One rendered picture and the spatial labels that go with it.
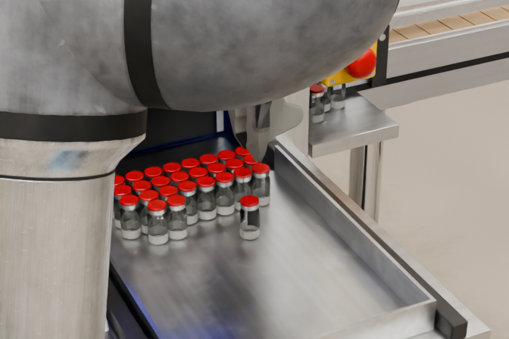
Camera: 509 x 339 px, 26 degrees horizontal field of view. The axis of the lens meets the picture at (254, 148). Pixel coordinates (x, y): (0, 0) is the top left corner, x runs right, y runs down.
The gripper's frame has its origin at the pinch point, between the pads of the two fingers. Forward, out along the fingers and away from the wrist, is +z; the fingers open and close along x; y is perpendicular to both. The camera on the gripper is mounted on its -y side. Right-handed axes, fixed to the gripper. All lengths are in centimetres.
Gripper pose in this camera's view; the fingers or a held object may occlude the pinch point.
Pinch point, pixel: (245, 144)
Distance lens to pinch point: 115.5
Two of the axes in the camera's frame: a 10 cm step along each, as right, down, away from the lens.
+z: 0.0, 8.7, 4.9
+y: 9.0, -2.1, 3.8
